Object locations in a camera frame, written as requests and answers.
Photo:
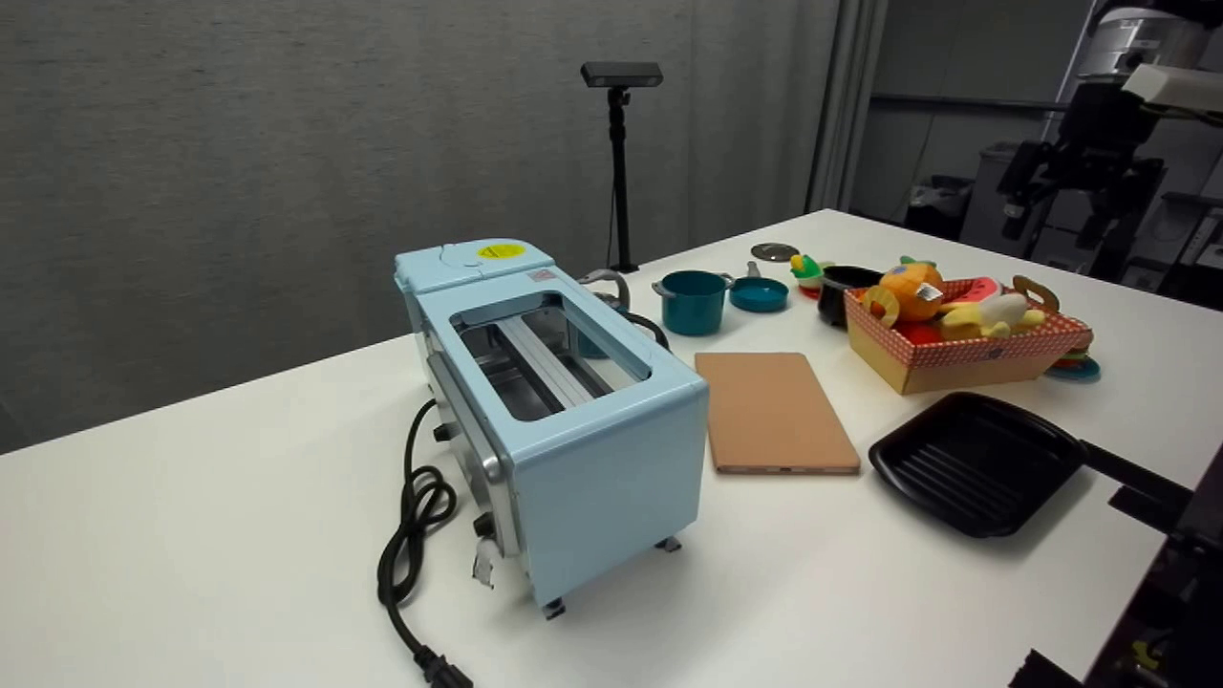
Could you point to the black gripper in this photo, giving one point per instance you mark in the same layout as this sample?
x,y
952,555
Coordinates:
x,y
1097,136

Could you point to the banana plush toy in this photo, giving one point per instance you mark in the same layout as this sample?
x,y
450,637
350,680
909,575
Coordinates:
x,y
1006,309

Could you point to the watermelon slice plush toy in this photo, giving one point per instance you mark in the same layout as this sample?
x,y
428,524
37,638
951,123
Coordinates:
x,y
975,293

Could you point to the wooden tray of toy food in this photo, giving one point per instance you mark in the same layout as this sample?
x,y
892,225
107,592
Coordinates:
x,y
967,363

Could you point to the green white plush toy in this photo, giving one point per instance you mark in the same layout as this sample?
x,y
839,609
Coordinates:
x,y
807,270

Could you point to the teal toy pan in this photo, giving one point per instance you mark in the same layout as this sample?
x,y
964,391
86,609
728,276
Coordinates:
x,y
757,294

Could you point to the teal toy pot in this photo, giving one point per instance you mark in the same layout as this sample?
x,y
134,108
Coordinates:
x,y
693,305

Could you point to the grey waste bin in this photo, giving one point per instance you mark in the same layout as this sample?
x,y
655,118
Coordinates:
x,y
984,202

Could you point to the small teal plate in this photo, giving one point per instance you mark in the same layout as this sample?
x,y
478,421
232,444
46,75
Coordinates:
x,y
1078,368

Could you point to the black grill tray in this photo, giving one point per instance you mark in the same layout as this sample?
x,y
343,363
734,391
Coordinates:
x,y
975,462

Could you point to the wooden cutting board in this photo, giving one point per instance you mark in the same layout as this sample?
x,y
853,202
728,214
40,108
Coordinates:
x,y
775,415

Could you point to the light blue toaster oven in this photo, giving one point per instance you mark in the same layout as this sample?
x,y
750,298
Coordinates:
x,y
599,470

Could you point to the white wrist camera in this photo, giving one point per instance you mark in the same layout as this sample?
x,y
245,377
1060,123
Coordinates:
x,y
1180,86

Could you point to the black camera stand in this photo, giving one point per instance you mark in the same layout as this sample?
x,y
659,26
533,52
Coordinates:
x,y
620,164

